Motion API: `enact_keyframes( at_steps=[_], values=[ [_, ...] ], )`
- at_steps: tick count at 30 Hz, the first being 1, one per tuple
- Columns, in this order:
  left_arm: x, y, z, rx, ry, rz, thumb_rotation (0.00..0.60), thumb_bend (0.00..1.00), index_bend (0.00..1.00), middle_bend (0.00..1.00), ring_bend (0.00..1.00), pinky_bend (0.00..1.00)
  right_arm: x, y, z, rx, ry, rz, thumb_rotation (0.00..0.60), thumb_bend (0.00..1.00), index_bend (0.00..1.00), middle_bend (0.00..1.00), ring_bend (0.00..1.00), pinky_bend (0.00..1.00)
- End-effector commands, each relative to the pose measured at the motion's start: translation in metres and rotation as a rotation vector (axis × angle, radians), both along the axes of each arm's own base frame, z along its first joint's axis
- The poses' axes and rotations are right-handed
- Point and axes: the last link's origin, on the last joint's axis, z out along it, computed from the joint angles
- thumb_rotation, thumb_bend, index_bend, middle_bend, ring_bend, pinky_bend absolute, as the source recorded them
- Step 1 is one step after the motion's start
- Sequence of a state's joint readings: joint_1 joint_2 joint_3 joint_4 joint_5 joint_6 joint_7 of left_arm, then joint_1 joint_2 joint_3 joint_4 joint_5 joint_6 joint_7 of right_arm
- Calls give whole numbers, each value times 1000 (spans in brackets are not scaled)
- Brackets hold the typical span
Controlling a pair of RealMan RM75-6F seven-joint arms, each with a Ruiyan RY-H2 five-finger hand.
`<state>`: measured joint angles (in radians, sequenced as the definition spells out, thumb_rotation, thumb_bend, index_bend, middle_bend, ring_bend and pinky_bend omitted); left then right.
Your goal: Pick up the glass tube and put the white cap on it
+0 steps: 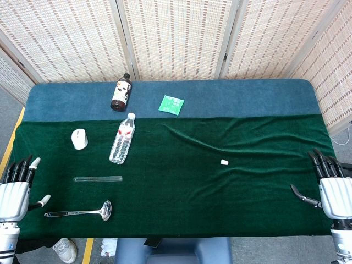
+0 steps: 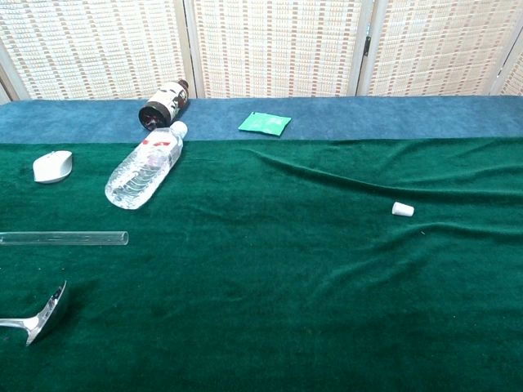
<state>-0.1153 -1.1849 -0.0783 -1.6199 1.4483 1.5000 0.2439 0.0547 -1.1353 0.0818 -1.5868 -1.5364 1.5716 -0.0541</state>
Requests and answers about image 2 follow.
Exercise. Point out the small white stopper cap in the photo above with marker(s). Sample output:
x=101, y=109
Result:
x=402, y=209

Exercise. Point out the transparent glass test tube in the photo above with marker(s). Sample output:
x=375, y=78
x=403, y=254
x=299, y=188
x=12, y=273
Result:
x=61, y=238

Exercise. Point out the green foil packet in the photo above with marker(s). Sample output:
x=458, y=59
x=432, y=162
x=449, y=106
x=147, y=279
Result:
x=265, y=123

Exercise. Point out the dark green velvet cloth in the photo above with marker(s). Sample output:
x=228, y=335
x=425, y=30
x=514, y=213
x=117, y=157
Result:
x=261, y=286

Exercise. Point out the clear plastic water bottle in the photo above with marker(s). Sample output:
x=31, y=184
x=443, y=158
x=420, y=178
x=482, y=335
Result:
x=139, y=171

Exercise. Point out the blue table cloth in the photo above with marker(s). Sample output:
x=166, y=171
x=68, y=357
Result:
x=367, y=118

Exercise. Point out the dark brown glass bottle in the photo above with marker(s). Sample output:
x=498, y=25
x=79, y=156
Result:
x=163, y=106

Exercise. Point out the woven folding screen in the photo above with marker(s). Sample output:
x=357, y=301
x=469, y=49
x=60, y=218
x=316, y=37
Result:
x=278, y=45

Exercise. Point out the white computer mouse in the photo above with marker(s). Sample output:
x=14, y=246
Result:
x=53, y=167

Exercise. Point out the shiny metal ladle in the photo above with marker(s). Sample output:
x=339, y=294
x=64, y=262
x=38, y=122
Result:
x=51, y=312

